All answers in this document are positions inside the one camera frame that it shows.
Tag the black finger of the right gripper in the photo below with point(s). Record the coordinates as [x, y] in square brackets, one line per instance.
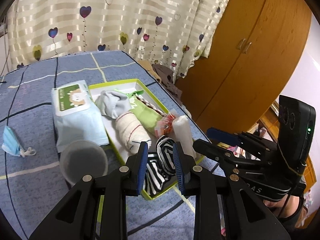
[226, 159]
[247, 141]

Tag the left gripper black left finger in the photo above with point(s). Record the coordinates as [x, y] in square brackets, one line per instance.
[126, 181]

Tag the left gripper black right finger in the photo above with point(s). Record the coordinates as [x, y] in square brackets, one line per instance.
[194, 180]

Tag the black white striped cloth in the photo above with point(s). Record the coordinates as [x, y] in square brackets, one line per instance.
[155, 177]

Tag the white towel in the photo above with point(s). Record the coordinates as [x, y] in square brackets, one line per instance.
[183, 134]

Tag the beige towel red stripes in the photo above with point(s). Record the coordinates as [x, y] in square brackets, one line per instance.
[131, 132]

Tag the green floral cloth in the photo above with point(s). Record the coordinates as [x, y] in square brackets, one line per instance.
[148, 117]

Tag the grey sock bundle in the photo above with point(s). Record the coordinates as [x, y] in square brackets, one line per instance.
[112, 103]

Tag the blue face mask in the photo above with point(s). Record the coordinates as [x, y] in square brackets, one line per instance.
[12, 146]

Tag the small striped cloth bundle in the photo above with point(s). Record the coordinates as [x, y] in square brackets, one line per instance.
[164, 149]

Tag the bright green cloth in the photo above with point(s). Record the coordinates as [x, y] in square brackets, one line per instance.
[135, 93]

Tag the person right hand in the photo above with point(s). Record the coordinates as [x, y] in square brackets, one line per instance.
[289, 209]

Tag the green plastic jar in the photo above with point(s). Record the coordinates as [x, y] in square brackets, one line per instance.
[100, 208]

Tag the dark jar clear lid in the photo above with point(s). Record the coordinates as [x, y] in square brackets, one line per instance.
[82, 158]

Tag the green white box lid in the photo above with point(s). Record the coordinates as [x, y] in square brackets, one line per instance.
[128, 86]

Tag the wet wipes pack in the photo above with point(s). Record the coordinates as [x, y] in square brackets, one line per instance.
[76, 116]

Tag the wooden wardrobe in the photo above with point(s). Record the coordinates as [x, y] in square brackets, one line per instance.
[255, 50]

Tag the blue plaid bedsheet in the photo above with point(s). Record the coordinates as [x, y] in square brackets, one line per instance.
[32, 186]

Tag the tan knitted garment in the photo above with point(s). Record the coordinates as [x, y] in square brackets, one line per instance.
[148, 67]

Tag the heart pattern curtain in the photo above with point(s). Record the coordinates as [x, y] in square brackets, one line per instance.
[173, 33]

